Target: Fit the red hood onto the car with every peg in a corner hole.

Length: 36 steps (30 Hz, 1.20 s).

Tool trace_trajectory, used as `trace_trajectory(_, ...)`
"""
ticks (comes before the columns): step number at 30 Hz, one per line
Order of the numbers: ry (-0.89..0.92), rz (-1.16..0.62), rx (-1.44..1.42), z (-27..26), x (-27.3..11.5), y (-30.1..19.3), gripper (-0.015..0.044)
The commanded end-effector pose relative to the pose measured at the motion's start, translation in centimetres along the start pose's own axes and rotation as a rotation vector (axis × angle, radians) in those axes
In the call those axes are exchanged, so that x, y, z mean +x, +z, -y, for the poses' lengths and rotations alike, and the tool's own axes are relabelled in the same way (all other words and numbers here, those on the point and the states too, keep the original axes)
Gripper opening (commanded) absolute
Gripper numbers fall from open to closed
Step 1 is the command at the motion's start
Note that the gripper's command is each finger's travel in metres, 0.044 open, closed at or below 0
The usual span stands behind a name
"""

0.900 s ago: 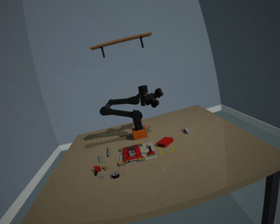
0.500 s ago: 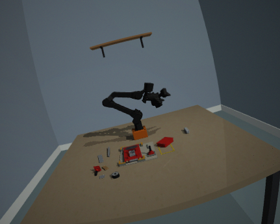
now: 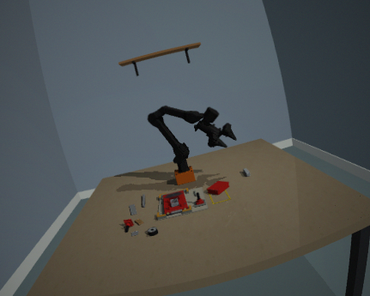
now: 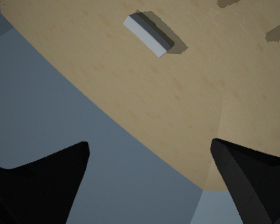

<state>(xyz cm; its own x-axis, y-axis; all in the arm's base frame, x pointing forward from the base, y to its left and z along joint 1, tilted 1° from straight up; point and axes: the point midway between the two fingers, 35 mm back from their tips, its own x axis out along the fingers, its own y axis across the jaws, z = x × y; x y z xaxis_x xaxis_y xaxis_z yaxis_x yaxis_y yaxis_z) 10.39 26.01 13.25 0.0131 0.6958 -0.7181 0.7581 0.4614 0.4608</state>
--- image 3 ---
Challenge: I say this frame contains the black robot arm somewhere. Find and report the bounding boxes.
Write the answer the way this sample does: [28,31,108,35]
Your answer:
[148,106,220,173]

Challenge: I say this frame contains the black toy tyre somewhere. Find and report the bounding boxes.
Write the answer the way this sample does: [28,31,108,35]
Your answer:
[148,227,158,236]

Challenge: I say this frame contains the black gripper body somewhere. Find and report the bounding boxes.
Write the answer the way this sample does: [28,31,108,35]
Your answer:
[206,123,231,138]

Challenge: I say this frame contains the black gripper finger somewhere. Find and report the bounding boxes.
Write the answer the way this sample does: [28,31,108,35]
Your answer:
[216,138,227,148]
[225,128,237,141]

